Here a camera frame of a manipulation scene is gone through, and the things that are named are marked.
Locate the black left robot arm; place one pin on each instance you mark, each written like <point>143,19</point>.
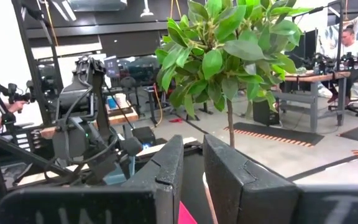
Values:
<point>99,102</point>

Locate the black table mat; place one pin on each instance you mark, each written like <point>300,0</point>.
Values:
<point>194,174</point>

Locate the black device with blue light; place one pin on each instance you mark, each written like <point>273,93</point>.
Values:
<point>143,134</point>

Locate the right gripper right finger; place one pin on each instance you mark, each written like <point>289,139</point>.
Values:
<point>244,193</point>

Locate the black metal table frame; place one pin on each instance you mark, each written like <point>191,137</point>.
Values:
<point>20,152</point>

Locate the black computer tower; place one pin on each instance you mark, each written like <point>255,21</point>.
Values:
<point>264,113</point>

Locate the wooden desk grey legs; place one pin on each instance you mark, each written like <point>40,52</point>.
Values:
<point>312,77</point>

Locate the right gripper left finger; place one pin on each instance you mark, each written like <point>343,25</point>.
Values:
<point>166,174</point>

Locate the black ladder truss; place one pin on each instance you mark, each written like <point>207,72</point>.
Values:
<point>33,71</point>

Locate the red plastic bin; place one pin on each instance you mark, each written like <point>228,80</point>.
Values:
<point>186,216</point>

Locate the blue-grey plastic bin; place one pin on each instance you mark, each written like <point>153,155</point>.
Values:
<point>118,179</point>

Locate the wooden work table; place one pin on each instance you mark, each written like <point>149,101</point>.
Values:
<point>126,118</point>

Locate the black computer monitor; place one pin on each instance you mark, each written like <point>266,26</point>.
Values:
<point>309,46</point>

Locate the green leafy artificial plant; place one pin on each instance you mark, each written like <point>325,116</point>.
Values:
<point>216,62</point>

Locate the black office chair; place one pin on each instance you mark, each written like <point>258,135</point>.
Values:
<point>353,109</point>

